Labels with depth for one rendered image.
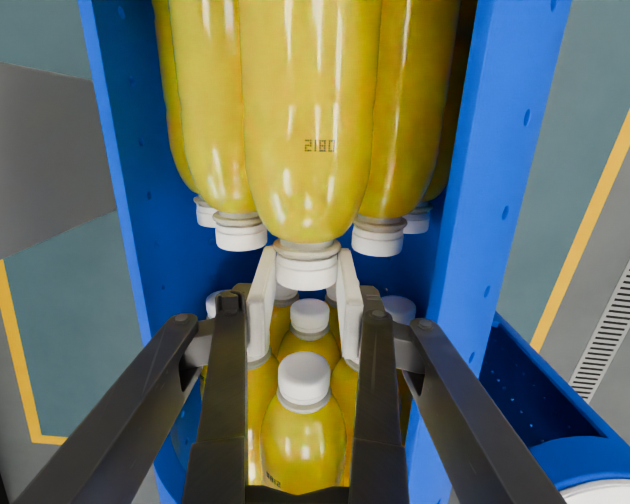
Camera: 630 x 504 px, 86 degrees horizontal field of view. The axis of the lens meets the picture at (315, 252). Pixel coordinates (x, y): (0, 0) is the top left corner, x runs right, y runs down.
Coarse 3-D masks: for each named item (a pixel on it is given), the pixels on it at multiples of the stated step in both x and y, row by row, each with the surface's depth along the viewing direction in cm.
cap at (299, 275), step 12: (276, 264) 20; (288, 264) 19; (300, 264) 19; (312, 264) 19; (324, 264) 19; (336, 264) 20; (276, 276) 21; (288, 276) 20; (300, 276) 19; (312, 276) 19; (324, 276) 20; (336, 276) 21; (300, 288) 19; (312, 288) 19; (324, 288) 20
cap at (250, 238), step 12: (216, 228) 25; (228, 228) 24; (240, 228) 24; (252, 228) 24; (264, 228) 26; (216, 240) 26; (228, 240) 24; (240, 240) 24; (252, 240) 25; (264, 240) 26
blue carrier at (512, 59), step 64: (128, 0) 24; (512, 0) 12; (128, 64) 24; (512, 64) 13; (128, 128) 25; (512, 128) 14; (128, 192) 24; (192, 192) 33; (448, 192) 14; (512, 192) 16; (128, 256) 26; (192, 256) 35; (256, 256) 41; (448, 256) 15; (448, 320) 16
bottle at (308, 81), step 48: (240, 0) 15; (288, 0) 14; (336, 0) 14; (240, 48) 16; (288, 48) 14; (336, 48) 14; (288, 96) 15; (336, 96) 15; (288, 144) 16; (336, 144) 16; (288, 192) 16; (336, 192) 17; (288, 240) 19; (336, 240) 21
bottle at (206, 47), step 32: (192, 0) 18; (224, 0) 18; (192, 32) 19; (224, 32) 18; (192, 64) 19; (224, 64) 19; (192, 96) 20; (224, 96) 20; (192, 128) 21; (224, 128) 20; (192, 160) 22; (224, 160) 21; (224, 192) 22; (224, 224) 24; (256, 224) 25
